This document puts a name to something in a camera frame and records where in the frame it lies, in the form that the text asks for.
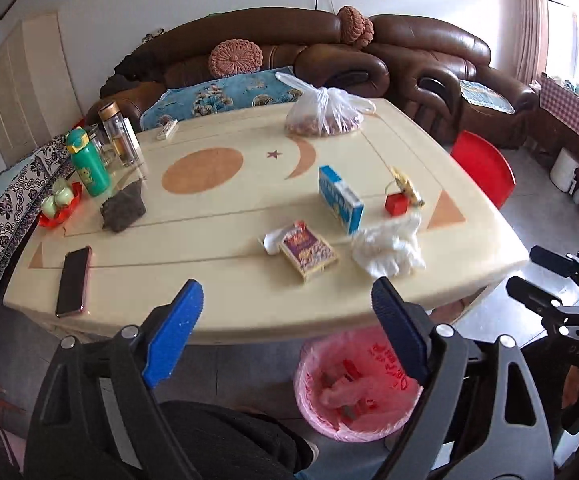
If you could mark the red plastic stool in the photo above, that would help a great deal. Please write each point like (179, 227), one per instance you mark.
(484, 165)

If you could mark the pink curtain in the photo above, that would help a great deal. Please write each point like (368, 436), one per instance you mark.
(532, 20)

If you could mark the cream door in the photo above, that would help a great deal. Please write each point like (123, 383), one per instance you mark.
(24, 90)

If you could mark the white tissue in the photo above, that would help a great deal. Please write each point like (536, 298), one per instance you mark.
(387, 250)

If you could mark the playing card box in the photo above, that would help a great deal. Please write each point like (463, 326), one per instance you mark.
(309, 252)

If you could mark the black smartphone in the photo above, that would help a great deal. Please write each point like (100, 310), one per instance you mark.
(73, 282)

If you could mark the blue armchair seat cover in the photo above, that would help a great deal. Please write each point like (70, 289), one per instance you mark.
(487, 96)

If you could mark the white appliance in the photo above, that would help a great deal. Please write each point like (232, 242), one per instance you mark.
(563, 170)

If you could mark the glass bottle with gold lid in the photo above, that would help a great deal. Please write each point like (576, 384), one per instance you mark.
(118, 135)

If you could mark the clear drinking glass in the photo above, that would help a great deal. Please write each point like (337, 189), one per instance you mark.
(98, 141)

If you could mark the red tray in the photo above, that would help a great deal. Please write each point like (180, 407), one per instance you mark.
(66, 212)

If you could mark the checkered cloth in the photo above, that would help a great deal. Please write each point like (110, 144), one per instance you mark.
(569, 107)

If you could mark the brown leather sofa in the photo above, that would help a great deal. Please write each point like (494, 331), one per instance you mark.
(269, 25)

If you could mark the pink round cushion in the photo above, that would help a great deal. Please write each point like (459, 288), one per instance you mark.
(236, 57)
(353, 25)

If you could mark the blue floral seat cover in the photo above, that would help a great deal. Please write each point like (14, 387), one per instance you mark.
(219, 95)

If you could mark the green kids water bottle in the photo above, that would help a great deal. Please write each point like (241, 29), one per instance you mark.
(89, 170)

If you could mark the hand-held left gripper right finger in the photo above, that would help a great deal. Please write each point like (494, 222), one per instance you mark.
(399, 330)

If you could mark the blue plastic stool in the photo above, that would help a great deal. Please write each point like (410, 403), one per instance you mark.
(339, 470)

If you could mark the yellow wrapper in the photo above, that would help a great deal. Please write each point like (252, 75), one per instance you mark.
(405, 186)

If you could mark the blue cardboard box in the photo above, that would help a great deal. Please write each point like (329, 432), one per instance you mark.
(342, 200)

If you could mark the dark grey cloth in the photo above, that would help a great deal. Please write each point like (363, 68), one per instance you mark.
(123, 207)

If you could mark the person's leg in dark trousers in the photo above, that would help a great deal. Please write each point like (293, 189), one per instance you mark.
(229, 440)

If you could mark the black garment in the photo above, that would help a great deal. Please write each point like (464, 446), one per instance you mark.
(122, 72)

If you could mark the pale green cup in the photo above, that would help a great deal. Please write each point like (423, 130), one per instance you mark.
(62, 194)
(49, 206)

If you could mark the trash bin with pink bag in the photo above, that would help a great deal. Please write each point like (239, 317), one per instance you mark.
(354, 390)

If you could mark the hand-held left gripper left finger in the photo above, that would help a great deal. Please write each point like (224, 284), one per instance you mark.
(177, 330)

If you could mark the plastic bag of nuts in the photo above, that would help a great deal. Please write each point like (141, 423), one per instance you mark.
(324, 115)

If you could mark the small red box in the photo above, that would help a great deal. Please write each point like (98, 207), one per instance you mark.
(396, 205)

